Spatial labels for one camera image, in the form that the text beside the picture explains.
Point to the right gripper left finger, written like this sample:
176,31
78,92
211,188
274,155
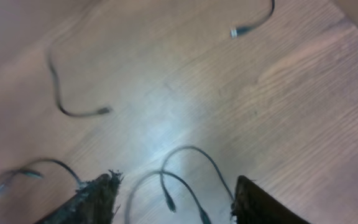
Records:
93,204

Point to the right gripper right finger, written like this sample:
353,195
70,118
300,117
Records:
253,205

